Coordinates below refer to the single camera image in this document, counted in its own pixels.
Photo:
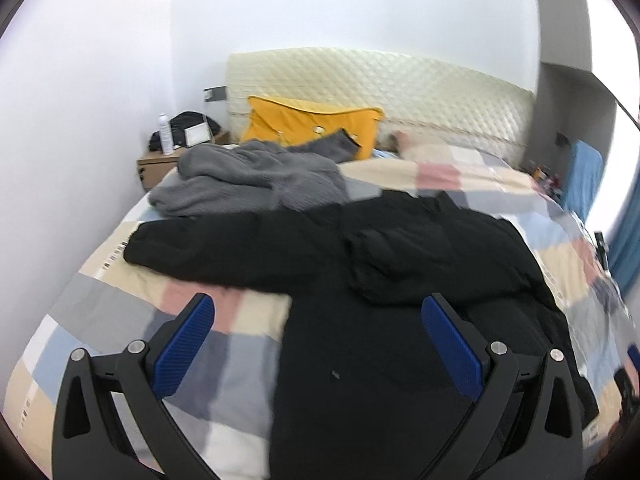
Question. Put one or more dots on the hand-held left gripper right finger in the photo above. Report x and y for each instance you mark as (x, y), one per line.
(452, 345)

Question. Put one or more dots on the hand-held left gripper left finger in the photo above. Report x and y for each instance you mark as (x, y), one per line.
(185, 345)

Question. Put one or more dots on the black coat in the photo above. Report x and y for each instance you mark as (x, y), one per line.
(360, 270)

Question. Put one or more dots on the checkered duvet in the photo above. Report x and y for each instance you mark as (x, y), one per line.
(125, 310)

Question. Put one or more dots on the grey fleece garment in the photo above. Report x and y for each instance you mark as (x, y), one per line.
(240, 180)

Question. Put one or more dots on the wooden nightstand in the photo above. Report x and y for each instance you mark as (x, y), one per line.
(155, 167)

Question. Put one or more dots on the row of small bottles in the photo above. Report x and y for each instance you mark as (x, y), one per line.
(545, 177)

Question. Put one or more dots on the blue curtain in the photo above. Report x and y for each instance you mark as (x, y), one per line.
(625, 250)

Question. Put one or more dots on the pink pillow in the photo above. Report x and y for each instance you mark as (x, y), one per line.
(410, 141)

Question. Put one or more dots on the clear plastic bottle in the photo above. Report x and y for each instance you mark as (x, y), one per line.
(165, 135)

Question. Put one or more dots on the black bag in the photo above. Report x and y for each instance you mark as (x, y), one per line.
(186, 119)

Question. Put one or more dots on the dark grey sock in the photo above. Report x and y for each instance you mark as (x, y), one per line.
(335, 145)

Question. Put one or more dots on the yellow pillow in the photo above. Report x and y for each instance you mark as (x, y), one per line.
(300, 120)

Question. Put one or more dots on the cream quilted headboard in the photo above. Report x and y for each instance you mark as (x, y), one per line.
(400, 85)

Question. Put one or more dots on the grey white wardrobe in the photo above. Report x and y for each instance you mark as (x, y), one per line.
(565, 100)

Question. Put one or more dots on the black camera device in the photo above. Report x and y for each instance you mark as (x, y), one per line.
(601, 247)

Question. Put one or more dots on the wall socket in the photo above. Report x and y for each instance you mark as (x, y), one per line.
(214, 94)

